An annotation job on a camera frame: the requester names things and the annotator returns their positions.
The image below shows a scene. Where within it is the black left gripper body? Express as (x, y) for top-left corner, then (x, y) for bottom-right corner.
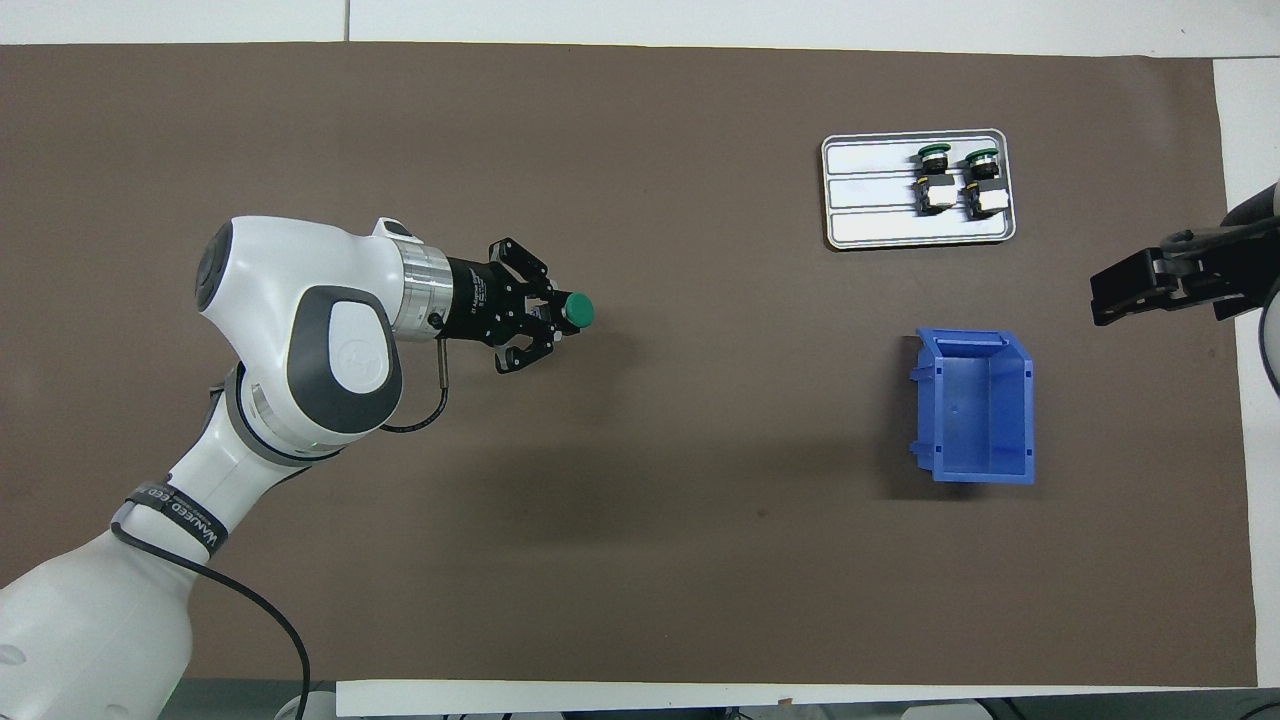
(447, 258), (536, 348)

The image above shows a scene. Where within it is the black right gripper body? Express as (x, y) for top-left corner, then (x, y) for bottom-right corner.
(1160, 220), (1280, 306)

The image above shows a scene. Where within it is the green push button switch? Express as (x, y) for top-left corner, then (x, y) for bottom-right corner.
(962, 148), (1010, 221)
(540, 291), (597, 333)
(914, 144), (955, 216)

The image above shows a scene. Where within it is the brown paper table mat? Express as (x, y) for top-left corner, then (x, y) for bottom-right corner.
(0, 42), (1259, 689)

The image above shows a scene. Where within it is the blue plastic storage bin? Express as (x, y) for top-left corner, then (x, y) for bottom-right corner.
(908, 328), (1037, 486)

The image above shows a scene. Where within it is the silver metal tray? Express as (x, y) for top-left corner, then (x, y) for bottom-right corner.
(821, 129), (1018, 251)

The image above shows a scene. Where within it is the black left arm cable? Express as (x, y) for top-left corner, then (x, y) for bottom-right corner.
(110, 315), (451, 720)

